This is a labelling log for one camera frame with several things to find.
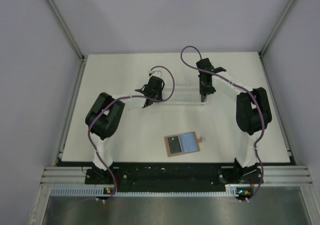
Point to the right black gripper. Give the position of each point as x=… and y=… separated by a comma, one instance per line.
x=203, y=91

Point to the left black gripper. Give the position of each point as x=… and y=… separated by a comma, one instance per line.
x=159, y=96

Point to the brown leather card holder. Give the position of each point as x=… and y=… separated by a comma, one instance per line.
x=189, y=143

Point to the black credit card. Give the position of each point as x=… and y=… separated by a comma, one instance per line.
x=174, y=145

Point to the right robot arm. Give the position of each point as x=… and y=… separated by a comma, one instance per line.
x=252, y=115

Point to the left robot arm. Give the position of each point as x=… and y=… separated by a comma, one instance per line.
x=105, y=115

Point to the white plastic basket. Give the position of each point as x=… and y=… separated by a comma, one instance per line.
x=185, y=96

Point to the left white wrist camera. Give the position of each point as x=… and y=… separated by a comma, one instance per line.
x=155, y=73

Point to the left aluminium frame post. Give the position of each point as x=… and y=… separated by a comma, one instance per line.
x=65, y=29

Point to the aluminium frame post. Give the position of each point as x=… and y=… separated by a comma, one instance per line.
x=277, y=27
x=65, y=29

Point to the right aluminium frame post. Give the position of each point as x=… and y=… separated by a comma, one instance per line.
x=277, y=27

